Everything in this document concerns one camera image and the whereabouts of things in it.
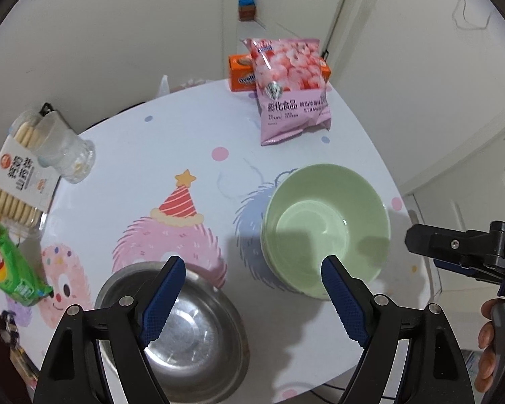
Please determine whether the person's right hand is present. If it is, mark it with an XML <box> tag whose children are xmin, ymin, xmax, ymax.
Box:
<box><xmin>475</xmin><ymin>298</ymin><xmax>505</xmax><ymax>393</ymax></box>

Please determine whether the cartoon printed tablecloth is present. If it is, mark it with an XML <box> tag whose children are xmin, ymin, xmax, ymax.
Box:
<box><xmin>0</xmin><ymin>78</ymin><xmax>438</xmax><ymax>402</ymax></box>

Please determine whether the pink snack bag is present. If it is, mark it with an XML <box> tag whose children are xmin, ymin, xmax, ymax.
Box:
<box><xmin>242</xmin><ymin>38</ymin><xmax>333</xmax><ymax>147</ymax></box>

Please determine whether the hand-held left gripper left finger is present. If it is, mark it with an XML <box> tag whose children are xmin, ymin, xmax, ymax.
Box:
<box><xmin>33</xmin><ymin>256</ymin><xmax>187</xmax><ymax>404</ymax></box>

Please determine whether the yellow black utility knife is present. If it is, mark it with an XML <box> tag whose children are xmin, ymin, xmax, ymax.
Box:
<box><xmin>8</xmin><ymin>345</ymin><xmax>38</xmax><ymax>381</ymax></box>

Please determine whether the large steel bowl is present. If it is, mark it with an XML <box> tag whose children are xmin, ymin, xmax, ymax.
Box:
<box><xmin>94</xmin><ymin>261</ymin><xmax>250</xmax><ymax>392</ymax></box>

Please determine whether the clear glass cup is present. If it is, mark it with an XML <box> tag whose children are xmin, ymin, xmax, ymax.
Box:
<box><xmin>38</xmin><ymin>111</ymin><xmax>97</xmax><ymax>184</ymax></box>

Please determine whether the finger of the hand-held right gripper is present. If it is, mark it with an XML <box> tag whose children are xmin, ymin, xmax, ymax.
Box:
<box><xmin>433</xmin><ymin>259</ymin><xmax>505</xmax><ymax>280</ymax></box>
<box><xmin>405</xmin><ymin>221</ymin><xmax>495</xmax><ymax>262</ymax></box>

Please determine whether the orange box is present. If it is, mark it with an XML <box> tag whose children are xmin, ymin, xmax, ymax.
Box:
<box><xmin>228</xmin><ymin>53</ymin><xmax>332</xmax><ymax>92</ymax></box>

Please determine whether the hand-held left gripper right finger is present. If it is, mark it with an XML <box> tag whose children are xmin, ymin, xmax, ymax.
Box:
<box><xmin>321</xmin><ymin>255</ymin><xmax>475</xmax><ymax>404</ymax></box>

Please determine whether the thin wall wire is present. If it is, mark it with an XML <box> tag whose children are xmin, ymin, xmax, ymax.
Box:
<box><xmin>452</xmin><ymin>0</ymin><xmax>493</xmax><ymax>32</ymax></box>

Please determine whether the small steel bowl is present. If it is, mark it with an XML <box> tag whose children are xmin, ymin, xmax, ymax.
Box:
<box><xmin>105</xmin><ymin>269</ymin><xmax>242</xmax><ymax>383</ymax></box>

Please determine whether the clear biscuit pack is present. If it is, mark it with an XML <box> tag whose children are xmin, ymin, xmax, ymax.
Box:
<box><xmin>0</xmin><ymin>109</ymin><xmax>62</xmax><ymax>236</ymax></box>

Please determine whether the green chips bag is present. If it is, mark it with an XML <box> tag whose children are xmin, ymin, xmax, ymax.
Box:
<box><xmin>0</xmin><ymin>212</ymin><xmax>53</xmax><ymax>307</ymax></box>

